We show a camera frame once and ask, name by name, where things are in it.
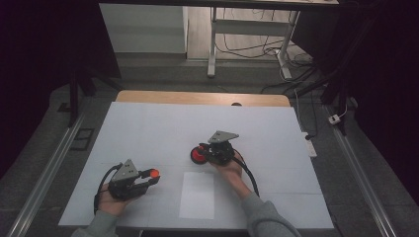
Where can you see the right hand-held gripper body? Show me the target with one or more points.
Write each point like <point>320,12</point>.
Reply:
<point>221,153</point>

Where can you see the round red ink pad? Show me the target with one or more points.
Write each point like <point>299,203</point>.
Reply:
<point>197,156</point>

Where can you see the white power strip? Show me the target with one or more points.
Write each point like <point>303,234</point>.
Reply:
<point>311,147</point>

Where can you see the small orange stamp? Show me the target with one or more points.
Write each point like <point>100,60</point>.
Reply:
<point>154,173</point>

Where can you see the person's left hand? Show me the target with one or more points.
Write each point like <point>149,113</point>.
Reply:
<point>110,204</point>

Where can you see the white cabinet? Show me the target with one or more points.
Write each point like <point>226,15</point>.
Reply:
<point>145,29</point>

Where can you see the person's right hand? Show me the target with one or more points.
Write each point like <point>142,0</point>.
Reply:
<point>232,174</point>

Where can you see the white-legged desk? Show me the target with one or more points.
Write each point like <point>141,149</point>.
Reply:
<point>245,27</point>

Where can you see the dark curtain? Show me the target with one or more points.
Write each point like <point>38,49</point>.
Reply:
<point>33,49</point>
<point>385,65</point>

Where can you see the dark table grommet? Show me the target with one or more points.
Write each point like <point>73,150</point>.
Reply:
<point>236,104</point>

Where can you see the white paper sheet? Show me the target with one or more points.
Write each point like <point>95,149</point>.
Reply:
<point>197,197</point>

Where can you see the small white adapter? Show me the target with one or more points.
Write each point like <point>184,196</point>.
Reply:
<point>334,119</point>

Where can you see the black metal stand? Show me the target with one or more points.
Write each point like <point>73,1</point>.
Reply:
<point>336,89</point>
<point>74,98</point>

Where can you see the aluminium floor rail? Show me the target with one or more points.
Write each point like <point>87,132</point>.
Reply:
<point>362,181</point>
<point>42,181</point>

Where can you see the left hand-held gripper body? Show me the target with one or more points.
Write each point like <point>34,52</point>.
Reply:
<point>123,189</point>

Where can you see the large white table cover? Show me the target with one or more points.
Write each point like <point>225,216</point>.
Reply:
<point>164,128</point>

